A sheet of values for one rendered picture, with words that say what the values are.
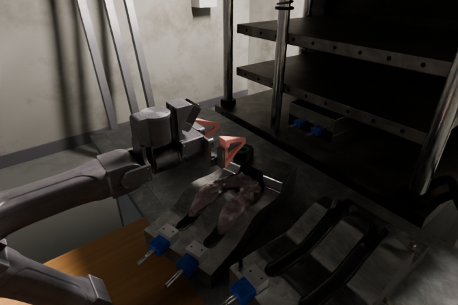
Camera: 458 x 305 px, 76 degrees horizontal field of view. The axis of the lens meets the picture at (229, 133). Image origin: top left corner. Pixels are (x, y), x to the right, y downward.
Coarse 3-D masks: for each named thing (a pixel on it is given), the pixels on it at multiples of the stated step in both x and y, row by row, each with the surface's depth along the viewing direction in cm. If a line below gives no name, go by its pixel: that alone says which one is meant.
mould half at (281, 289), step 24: (312, 216) 84; (288, 240) 80; (336, 240) 77; (384, 240) 74; (408, 240) 83; (264, 264) 73; (312, 264) 74; (336, 264) 73; (384, 264) 69; (408, 264) 73; (288, 288) 67; (312, 288) 68; (360, 288) 68; (384, 288) 66
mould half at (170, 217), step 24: (264, 168) 106; (288, 168) 106; (192, 192) 98; (264, 192) 100; (288, 192) 107; (168, 216) 92; (216, 216) 90; (240, 216) 88; (264, 216) 94; (192, 240) 84; (240, 240) 83; (216, 264) 77
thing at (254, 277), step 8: (248, 272) 68; (256, 272) 68; (240, 280) 67; (248, 280) 67; (256, 280) 66; (264, 280) 66; (232, 288) 66; (240, 288) 66; (248, 288) 66; (256, 288) 65; (264, 288) 67; (232, 296) 65; (240, 296) 64; (248, 296) 64; (224, 304) 63; (240, 304) 65
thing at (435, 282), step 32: (128, 128) 159; (224, 128) 159; (288, 160) 131; (160, 192) 112; (320, 192) 112; (352, 192) 112; (288, 224) 97; (448, 256) 86; (224, 288) 77; (416, 288) 77; (448, 288) 77
